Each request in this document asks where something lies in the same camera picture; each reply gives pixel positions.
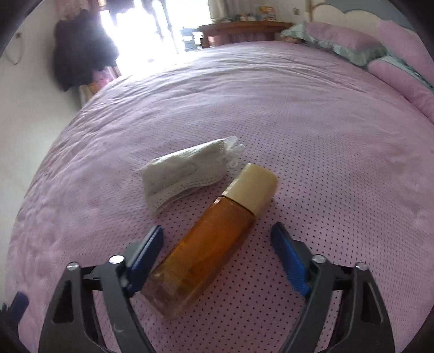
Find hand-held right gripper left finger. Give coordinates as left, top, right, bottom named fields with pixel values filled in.
left=37, top=225, right=165, bottom=353

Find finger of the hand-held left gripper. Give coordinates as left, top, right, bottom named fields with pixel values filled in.
left=9, top=291, right=30, bottom=326

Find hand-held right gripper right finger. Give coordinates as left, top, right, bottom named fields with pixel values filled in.
left=270, top=221, right=397, bottom=353

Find amber lotion bottle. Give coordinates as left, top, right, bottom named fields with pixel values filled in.
left=141, top=163, right=279, bottom=320

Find white tissue pack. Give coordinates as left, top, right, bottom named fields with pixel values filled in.
left=140, top=136, right=245, bottom=215

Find colourful hanging cloth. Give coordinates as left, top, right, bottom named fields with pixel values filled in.
left=79, top=67, right=116, bottom=103

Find purple pillow with teal ruffle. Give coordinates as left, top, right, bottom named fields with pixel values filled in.
left=368, top=56, right=434, bottom=123
left=281, top=22, right=388, bottom=67

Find black hanging coats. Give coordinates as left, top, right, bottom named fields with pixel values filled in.
left=52, top=10, right=119, bottom=92

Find blue chair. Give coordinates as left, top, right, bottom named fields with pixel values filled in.
left=181, top=27, right=201, bottom=52

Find sliding glass door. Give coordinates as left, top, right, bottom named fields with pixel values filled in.
left=98, top=0, right=212, bottom=77

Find wooden desk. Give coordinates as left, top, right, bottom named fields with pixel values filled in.
left=198, top=21, right=294, bottom=48

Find plain purple pillow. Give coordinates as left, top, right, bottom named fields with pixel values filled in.
left=376, top=20, right=434, bottom=86

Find row of small desk items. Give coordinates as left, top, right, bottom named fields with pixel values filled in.
left=222, top=14, right=260, bottom=23

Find blue white padded headboard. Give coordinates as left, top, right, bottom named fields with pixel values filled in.
left=310, top=0, right=418, bottom=34

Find black power cord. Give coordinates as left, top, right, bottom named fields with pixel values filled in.
left=6, top=32, right=23, bottom=66

